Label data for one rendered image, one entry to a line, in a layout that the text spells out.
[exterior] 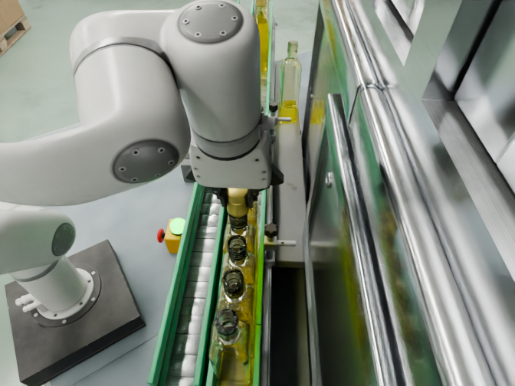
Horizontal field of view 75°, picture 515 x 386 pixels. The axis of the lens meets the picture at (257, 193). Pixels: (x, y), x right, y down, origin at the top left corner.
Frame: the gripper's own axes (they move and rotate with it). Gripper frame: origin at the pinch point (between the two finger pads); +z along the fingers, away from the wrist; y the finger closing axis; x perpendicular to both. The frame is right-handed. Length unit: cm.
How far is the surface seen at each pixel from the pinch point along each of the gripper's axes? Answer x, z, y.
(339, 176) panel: 4.8, -14.6, -12.2
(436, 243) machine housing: 15.7, -25.8, -15.1
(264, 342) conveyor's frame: 19.0, 26.6, -5.2
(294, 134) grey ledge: -45, 44, -12
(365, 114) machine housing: 2.5, -21.6, -13.1
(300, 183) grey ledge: -23.3, 37.9, -13.2
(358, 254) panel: 14.1, -17.6, -12.7
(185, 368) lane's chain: 24.4, 25.1, 9.3
